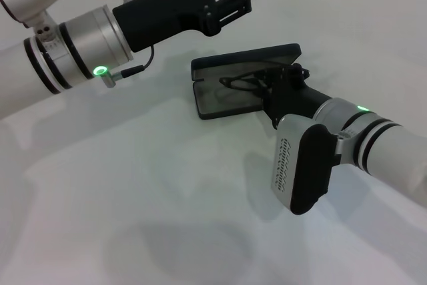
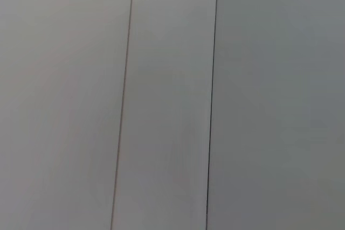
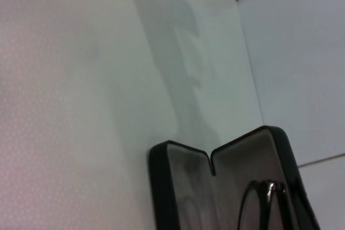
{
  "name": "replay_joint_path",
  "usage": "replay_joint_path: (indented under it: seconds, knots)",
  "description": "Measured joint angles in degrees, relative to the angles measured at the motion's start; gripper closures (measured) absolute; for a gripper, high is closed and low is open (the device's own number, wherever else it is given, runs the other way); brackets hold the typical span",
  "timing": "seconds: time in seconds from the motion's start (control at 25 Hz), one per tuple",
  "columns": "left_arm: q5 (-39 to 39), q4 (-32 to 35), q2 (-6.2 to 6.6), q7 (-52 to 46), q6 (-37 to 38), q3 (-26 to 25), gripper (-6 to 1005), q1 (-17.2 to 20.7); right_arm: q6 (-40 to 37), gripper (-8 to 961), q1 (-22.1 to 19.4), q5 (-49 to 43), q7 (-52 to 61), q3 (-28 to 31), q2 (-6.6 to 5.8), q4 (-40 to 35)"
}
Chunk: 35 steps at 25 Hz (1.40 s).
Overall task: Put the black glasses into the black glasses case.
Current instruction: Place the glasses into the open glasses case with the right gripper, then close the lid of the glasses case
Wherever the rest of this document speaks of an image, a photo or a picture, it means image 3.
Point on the black glasses case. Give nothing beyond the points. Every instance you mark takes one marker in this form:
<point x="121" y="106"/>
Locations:
<point x="188" y="187"/>

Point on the black glasses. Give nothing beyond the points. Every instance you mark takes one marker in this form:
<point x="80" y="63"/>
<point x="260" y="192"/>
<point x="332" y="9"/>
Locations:
<point x="258" y="182"/>

